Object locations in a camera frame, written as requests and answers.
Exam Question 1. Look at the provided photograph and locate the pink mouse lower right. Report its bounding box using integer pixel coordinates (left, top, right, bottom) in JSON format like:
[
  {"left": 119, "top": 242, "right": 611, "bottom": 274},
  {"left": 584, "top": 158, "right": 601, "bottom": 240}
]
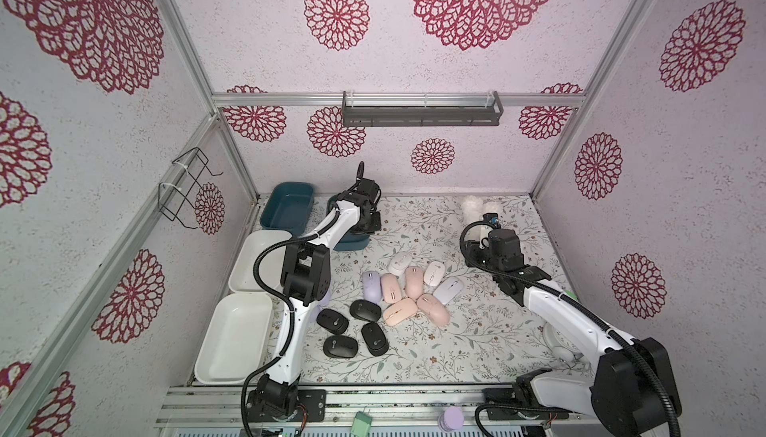
[{"left": 416, "top": 293, "right": 450, "bottom": 329}]

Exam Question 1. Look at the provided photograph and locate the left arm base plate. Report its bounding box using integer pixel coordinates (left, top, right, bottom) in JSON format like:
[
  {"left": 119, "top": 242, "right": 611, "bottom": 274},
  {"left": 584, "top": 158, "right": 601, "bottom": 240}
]
[{"left": 245, "top": 389, "right": 327, "bottom": 423}]

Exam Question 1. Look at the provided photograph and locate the white mouse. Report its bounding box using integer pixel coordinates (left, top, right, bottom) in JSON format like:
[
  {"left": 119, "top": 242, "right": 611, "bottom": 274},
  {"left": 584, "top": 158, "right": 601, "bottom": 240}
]
[
  {"left": 424, "top": 261, "right": 446, "bottom": 287},
  {"left": 433, "top": 277, "right": 465, "bottom": 305},
  {"left": 388, "top": 252, "right": 413, "bottom": 277}
]

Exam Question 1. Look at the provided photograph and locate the white plush toy pink dress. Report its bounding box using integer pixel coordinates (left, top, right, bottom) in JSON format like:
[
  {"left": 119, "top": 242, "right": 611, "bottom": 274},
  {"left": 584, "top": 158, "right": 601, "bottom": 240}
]
[{"left": 461, "top": 196, "right": 503, "bottom": 241}]

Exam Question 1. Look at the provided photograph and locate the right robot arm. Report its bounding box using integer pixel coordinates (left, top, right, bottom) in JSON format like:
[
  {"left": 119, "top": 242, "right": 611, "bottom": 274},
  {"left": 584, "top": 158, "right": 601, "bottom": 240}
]
[{"left": 459, "top": 213, "right": 682, "bottom": 436}]

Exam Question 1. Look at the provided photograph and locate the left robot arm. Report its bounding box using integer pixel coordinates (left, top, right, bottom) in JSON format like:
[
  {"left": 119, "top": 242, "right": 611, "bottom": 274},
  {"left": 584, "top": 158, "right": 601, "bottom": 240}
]
[{"left": 241, "top": 164, "right": 382, "bottom": 434}]

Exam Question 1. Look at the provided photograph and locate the white alarm clock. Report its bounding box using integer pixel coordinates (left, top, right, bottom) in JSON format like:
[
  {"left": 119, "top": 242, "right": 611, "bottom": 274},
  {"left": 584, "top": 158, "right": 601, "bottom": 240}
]
[{"left": 543, "top": 323, "right": 586, "bottom": 364}]

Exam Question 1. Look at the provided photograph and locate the black wire wall rack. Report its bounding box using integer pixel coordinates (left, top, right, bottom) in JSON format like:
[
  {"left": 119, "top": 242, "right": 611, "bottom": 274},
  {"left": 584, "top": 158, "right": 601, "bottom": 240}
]
[{"left": 157, "top": 147, "right": 225, "bottom": 234}]

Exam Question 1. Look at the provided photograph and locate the black mouse upper left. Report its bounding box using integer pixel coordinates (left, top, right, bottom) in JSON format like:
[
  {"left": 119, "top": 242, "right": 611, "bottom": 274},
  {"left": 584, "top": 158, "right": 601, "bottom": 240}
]
[{"left": 316, "top": 309, "right": 349, "bottom": 335}]

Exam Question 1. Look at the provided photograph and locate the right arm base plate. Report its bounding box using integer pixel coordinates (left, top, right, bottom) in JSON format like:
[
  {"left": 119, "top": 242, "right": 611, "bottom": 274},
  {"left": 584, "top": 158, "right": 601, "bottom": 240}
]
[{"left": 482, "top": 387, "right": 570, "bottom": 421}]

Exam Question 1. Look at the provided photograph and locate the green connector block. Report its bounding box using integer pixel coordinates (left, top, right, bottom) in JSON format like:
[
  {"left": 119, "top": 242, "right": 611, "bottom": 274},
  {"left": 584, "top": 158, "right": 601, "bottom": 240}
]
[{"left": 350, "top": 412, "right": 373, "bottom": 437}]

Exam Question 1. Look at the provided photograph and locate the purple mouse centre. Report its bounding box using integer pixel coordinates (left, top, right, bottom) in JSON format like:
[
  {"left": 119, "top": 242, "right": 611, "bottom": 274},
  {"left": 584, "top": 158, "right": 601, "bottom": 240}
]
[{"left": 361, "top": 271, "right": 383, "bottom": 303}]

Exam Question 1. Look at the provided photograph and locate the black mouse upper right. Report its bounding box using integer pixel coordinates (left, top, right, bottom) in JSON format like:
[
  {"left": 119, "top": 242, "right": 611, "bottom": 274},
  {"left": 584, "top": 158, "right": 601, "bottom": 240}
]
[{"left": 349, "top": 299, "right": 382, "bottom": 323}]

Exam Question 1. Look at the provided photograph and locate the black mouse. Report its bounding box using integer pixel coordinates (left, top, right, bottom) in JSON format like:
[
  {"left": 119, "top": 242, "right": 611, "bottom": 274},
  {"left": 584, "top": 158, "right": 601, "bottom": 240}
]
[
  {"left": 316, "top": 309, "right": 349, "bottom": 335},
  {"left": 361, "top": 323, "right": 389, "bottom": 356},
  {"left": 349, "top": 299, "right": 382, "bottom": 323},
  {"left": 323, "top": 335, "right": 358, "bottom": 359}
]

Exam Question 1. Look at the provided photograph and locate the black mouse lower left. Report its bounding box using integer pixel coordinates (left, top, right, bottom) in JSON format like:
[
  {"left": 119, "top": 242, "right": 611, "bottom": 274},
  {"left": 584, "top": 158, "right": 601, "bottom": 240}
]
[{"left": 323, "top": 335, "right": 358, "bottom": 359}]

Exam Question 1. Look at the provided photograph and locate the black mouse lower right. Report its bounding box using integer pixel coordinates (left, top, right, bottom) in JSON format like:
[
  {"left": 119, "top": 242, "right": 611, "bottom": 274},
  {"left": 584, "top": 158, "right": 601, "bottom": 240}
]
[{"left": 361, "top": 323, "right": 389, "bottom": 356}]

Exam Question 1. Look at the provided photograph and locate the white tray front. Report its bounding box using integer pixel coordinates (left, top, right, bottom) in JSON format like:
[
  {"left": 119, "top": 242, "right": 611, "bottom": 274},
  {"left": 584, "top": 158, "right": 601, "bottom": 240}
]
[{"left": 193, "top": 293, "right": 273, "bottom": 386}]

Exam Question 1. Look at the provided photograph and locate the teal storage box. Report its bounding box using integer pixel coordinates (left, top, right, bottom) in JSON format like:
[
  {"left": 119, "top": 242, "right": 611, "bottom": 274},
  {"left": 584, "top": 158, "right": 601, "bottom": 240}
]
[
  {"left": 259, "top": 182, "right": 314, "bottom": 237},
  {"left": 326, "top": 194, "right": 370, "bottom": 252}
]

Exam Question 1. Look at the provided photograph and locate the dark wall shelf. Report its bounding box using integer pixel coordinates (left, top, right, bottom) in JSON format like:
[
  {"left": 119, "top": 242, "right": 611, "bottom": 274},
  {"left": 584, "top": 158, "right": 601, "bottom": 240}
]
[{"left": 341, "top": 92, "right": 505, "bottom": 128}]

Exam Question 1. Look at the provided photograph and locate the white tray rear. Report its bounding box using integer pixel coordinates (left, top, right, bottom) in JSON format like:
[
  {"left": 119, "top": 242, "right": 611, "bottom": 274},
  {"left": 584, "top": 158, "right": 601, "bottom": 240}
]
[{"left": 227, "top": 228, "right": 294, "bottom": 295}]

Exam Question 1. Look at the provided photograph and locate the purple round cap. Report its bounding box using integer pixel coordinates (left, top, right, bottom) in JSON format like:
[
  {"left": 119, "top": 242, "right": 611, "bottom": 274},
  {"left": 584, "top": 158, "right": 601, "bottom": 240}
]
[{"left": 437, "top": 406, "right": 465, "bottom": 433}]

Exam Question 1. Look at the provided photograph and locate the white tray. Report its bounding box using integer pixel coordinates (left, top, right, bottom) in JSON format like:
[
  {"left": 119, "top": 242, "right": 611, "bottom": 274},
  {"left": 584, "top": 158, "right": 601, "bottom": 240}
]
[
  {"left": 227, "top": 228, "right": 294, "bottom": 295},
  {"left": 193, "top": 293, "right": 273, "bottom": 386}
]

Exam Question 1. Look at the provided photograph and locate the pink mouse lower left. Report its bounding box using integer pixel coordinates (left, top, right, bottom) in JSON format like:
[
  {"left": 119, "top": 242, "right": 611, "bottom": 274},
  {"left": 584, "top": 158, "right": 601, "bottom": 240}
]
[{"left": 382, "top": 297, "right": 418, "bottom": 327}]

